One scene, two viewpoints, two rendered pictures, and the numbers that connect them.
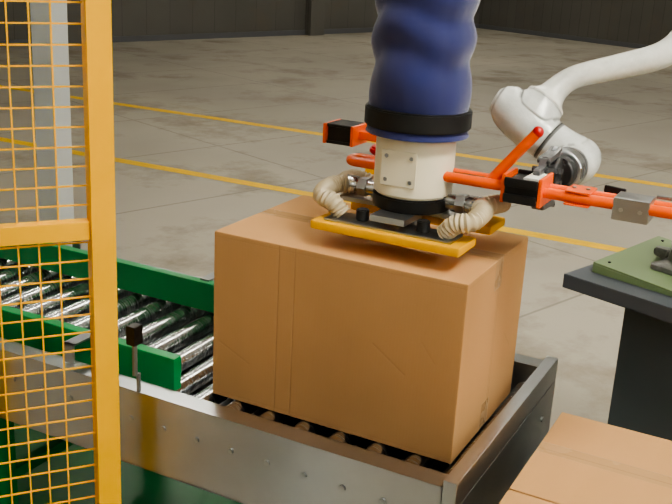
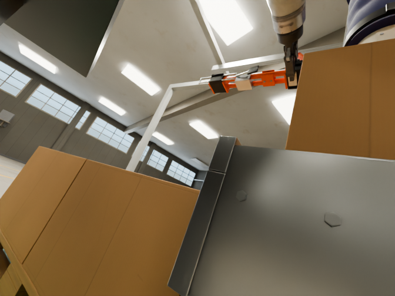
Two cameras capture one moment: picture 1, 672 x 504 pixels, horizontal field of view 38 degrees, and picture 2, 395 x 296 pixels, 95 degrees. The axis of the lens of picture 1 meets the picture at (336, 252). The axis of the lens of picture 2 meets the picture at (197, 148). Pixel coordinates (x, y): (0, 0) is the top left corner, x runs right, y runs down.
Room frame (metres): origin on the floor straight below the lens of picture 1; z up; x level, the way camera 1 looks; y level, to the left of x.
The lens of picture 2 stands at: (2.50, -0.55, 0.48)
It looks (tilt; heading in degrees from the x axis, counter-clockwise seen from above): 20 degrees up; 190
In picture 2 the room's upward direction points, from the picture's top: 21 degrees clockwise
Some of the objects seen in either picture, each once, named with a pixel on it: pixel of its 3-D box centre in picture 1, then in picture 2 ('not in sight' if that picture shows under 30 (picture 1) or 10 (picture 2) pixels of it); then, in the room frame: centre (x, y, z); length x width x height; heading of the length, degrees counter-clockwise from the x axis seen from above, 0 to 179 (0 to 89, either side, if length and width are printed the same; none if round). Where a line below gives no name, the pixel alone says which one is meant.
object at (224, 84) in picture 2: not in sight; (219, 84); (1.77, -0.69, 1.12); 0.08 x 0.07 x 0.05; 63
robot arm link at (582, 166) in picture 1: (564, 168); (288, 17); (2.13, -0.50, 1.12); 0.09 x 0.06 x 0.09; 63
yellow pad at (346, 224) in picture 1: (392, 225); not in sight; (1.96, -0.11, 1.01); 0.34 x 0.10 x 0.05; 63
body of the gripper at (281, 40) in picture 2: (555, 174); (290, 39); (2.07, -0.47, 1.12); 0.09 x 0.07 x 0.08; 153
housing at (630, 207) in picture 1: (633, 207); (244, 81); (1.84, -0.57, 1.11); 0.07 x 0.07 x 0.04; 63
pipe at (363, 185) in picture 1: (411, 198); not in sight; (2.05, -0.16, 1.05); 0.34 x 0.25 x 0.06; 63
